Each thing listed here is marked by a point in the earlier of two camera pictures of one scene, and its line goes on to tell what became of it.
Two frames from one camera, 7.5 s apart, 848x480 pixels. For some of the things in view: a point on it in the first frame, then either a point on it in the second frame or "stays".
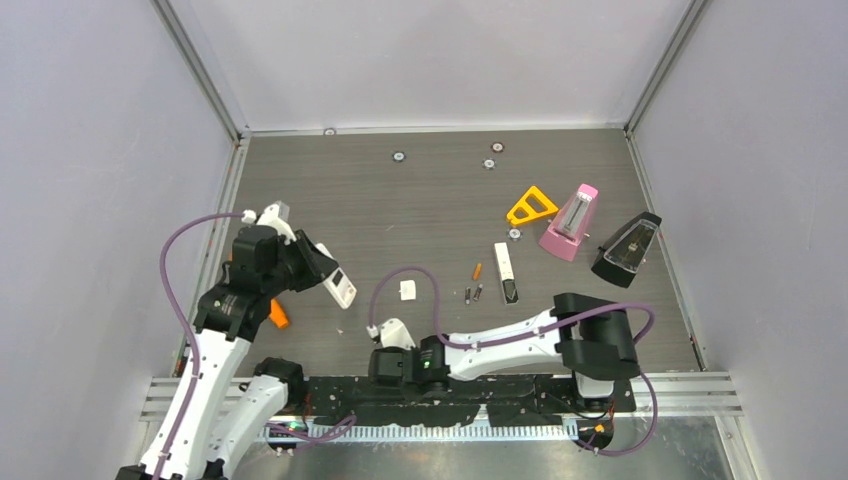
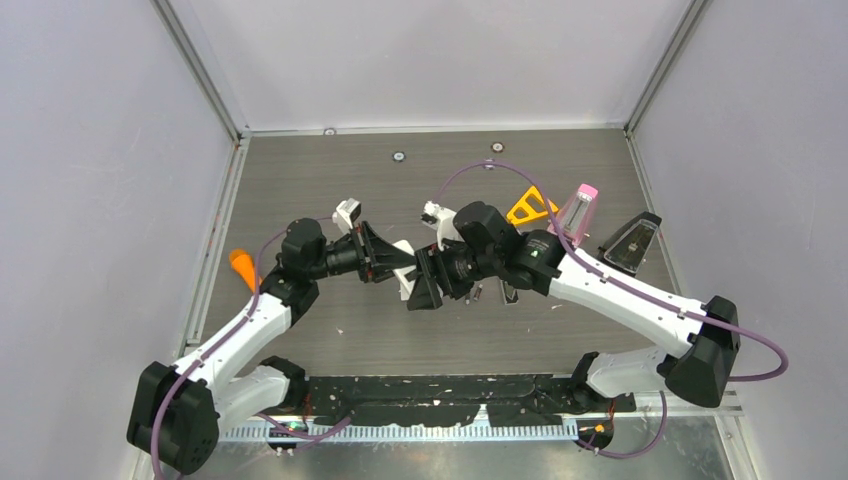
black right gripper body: (405, 382) → (458, 268)
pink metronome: (569, 226) stays
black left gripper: (317, 266) → (376, 257)
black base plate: (495, 402) stays
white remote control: (337, 282) → (405, 285)
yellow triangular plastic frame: (532, 214) stays
